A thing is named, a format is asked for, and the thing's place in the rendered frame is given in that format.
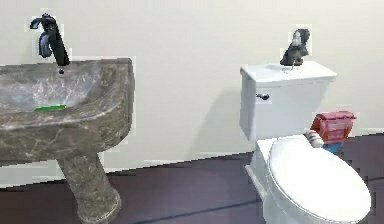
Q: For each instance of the blue cloth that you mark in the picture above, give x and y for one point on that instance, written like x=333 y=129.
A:
x=334 y=147

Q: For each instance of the red bin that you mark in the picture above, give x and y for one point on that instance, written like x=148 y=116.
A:
x=333 y=126

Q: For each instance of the black sink faucet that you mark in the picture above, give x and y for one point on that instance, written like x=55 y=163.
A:
x=56 y=43

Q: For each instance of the white striped ball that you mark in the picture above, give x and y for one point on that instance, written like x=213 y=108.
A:
x=315 y=138

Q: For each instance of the white toilet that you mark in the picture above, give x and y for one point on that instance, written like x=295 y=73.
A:
x=293 y=110

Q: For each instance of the grey marble pedestal sink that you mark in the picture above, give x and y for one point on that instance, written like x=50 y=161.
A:
x=100 y=113

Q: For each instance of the dark grey bust statue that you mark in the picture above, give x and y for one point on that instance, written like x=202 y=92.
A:
x=296 y=50

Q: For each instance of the green soap bar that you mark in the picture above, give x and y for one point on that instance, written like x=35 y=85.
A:
x=50 y=107

